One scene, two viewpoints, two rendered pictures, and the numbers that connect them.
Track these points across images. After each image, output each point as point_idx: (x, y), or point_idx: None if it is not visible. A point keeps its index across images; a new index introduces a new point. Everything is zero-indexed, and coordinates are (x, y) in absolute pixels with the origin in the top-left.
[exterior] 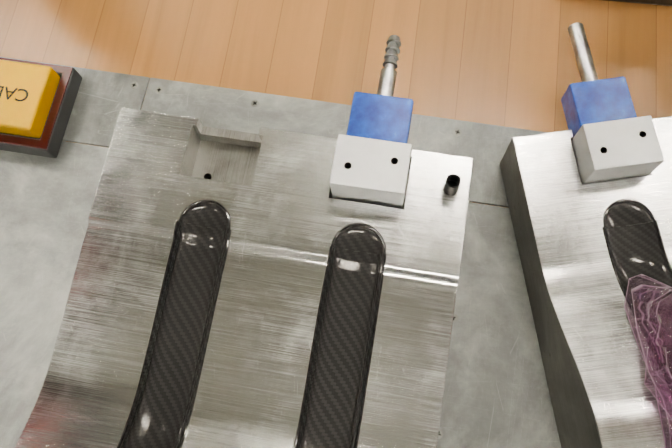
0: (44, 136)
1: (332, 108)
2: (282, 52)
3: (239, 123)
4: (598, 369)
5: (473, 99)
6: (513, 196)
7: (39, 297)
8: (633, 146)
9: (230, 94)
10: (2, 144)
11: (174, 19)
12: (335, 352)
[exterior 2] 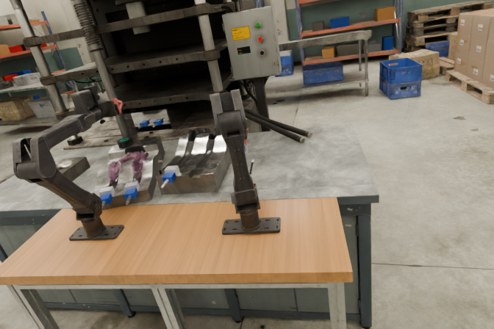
0: None
1: (181, 202)
2: (189, 209)
3: (200, 197)
4: (149, 164)
5: (151, 208)
6: (151, 191)
7: None
8: (129, 183)
9: (201, 201)
10: None
11: (213, 211)
12: (184, 161)
